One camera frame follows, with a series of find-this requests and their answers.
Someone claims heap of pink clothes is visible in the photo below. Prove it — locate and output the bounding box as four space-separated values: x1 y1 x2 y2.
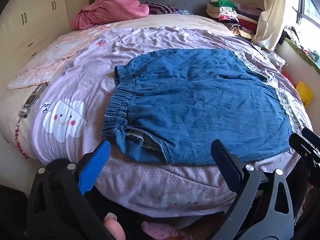
69 0 150 30

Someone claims person's left hand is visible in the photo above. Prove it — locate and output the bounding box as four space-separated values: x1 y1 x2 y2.
104 212 126 240

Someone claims cream curtain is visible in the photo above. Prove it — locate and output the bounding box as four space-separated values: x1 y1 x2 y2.
251 0 287 52

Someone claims white wardrobe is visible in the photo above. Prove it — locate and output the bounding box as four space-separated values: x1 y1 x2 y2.
0 0 69 65

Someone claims blue denim pants lace trim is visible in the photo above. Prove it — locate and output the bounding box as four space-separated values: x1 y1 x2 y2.
104 48 304 167

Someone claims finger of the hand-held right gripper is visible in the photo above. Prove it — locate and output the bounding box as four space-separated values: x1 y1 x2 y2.
289 127 320 172

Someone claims purple striped cloth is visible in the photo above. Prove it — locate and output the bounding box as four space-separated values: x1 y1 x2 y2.
145 3 179 15

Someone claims stack of folded clothes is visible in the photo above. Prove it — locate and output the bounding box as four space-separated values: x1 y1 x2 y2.
206 0 263 39

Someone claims phone in clear case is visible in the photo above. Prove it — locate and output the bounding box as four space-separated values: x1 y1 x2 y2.
19 83 48 119

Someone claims red bead phone strap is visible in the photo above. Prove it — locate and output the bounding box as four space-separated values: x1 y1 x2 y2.
15 119 30 162

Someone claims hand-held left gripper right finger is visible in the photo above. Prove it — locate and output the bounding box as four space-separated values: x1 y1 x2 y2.
210 139 295 240

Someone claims window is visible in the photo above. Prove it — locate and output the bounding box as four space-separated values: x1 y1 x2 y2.
291 0 320 28

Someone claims yellow bag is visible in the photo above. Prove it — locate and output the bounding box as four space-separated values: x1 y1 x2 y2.
296 81 314 109

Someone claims pink printed duvet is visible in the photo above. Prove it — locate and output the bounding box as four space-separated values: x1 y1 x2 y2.
0 14 314 218

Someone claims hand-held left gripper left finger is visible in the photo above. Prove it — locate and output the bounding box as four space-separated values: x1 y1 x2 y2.
26 140 118 240

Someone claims pink dotted cloth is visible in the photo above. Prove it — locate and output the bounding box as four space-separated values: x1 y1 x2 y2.
141 221 195 240

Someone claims pink floral blanket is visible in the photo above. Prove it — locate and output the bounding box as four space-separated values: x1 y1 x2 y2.
7 22 123 90

